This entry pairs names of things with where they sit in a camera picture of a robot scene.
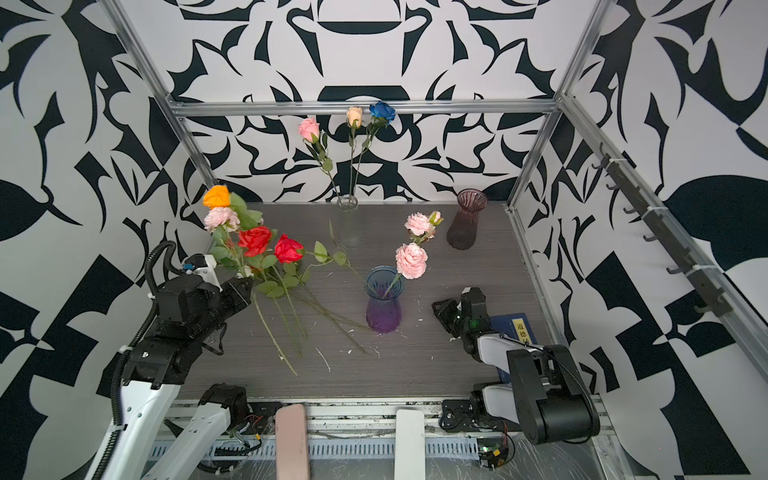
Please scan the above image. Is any red rose stem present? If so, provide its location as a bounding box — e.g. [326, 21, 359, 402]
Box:
[236, 226, 298, 376]
[273, 234, 369, 355]

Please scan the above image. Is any blue book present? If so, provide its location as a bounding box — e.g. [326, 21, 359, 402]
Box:
[490, 313, 537, 349]

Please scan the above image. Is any pink spray roses bunch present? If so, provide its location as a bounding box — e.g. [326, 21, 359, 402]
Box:
[385, 211, 443, 296]

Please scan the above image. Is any blue purple glass vase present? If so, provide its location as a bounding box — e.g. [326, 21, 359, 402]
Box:
[364, 266, 404, 334]

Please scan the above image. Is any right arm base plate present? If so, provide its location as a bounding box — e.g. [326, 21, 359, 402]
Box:
[438, 399, 521, 433]

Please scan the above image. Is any pink pad on rail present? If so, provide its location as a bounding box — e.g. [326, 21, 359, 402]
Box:
[275, 404, 310, 480]

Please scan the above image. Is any pink rose stem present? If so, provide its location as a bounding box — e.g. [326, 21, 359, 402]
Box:
[298, 118, 340, 197]

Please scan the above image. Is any cream peach rose stem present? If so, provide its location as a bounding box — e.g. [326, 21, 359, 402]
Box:
[346, 106, 363, 197]

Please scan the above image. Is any clear glass vase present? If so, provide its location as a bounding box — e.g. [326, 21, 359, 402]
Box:
[336, 194, 363, 248]

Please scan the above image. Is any blue rose stem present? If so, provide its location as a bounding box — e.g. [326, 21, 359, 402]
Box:
[354, 101, 396, 196]

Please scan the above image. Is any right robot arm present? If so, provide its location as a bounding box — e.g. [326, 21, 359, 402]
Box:
[432, 287, 601, 445]

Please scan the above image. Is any black wall hook rack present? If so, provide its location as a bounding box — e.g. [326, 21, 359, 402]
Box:
[592, 143, 734, 317]

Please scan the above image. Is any orange rose stem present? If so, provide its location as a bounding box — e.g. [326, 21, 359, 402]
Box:
[203, 185, 263, 231]

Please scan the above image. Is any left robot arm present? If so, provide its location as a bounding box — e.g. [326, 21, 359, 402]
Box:
[86, 241, 253, 479]

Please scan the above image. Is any dark pink glass vase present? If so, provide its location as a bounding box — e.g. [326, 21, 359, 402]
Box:
[446, 188, 488, 250]

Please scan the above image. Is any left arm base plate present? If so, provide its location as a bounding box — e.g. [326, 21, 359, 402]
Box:
[235, 401, 284, 435]

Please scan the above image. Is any white pad on rail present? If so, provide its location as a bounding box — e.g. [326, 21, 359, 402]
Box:
[394, 409, 426, 480]

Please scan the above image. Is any small circuit board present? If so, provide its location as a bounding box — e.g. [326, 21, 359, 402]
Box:
[477, 436, 516, 470]

